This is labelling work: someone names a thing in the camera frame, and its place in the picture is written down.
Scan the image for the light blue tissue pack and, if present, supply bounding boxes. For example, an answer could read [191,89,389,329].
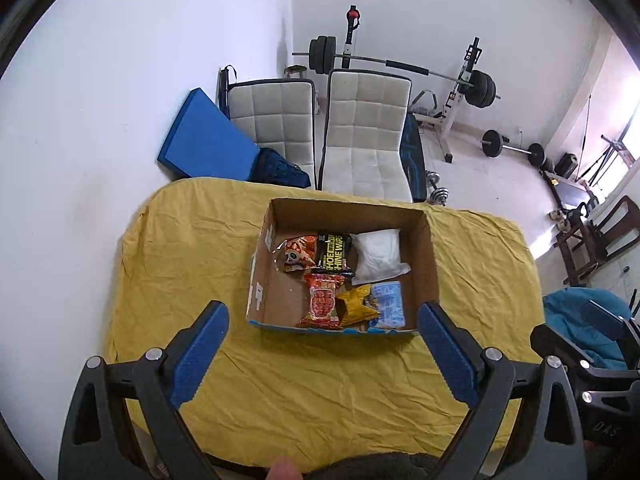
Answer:
[370,281,406,330]

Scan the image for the white soft packet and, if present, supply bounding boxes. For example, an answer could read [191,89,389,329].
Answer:
[352,229,411,286]

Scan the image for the yellow snack packet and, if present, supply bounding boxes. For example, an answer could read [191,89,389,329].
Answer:
[336,284,380,327]

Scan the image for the red patterned snack packet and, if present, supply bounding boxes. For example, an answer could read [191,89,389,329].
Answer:
[298,272,345,330]

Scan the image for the black shoe shine wipes pack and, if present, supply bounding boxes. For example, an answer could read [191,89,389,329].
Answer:
[316,233,354,276]

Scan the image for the orange panda snack bag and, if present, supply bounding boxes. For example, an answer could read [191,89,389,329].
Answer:
[273,234,318,273]

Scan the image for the person hand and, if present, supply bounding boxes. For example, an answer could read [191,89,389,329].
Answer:
[266,457,303,480]

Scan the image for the teal blanket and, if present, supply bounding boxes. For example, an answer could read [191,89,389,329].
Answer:
[542,287,631,370]

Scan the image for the dark wooden chair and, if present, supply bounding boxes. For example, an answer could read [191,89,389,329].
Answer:
[553,195,639,287]

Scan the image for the yellow table cloth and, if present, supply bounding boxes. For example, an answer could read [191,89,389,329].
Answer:
[105,178,544,471]

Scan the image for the chrome dumbbells on floor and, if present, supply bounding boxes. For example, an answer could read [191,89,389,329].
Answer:
[425,170,449,206]

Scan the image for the small barbell on floor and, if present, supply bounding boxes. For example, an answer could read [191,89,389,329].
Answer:
[480,130,547,168]

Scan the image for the cardboard box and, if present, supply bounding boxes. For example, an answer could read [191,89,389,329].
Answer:
[246,198,439,334]

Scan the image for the black blue bench pad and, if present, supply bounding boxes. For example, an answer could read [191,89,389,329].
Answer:
[399,113,426,203]

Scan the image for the barbell on rack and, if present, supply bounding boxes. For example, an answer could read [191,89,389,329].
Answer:
[292,36,500,108]

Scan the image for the white weight bench rack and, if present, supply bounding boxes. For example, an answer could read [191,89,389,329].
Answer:
[409,37,482,164]

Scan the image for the right white padded chair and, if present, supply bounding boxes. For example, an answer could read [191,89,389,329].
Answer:
[318,68,412,203]

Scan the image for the white padded chair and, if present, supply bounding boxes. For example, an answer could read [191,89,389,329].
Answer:
[227,78,316,188]
[318,68,412,203]

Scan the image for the blue foam mat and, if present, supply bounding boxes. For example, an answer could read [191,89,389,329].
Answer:
[157,88,259,181]

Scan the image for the dark blue cloth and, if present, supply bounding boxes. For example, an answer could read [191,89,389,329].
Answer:
[248,148,311,188]

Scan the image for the left white padded chair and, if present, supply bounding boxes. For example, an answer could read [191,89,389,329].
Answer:
[227,78,316,188]

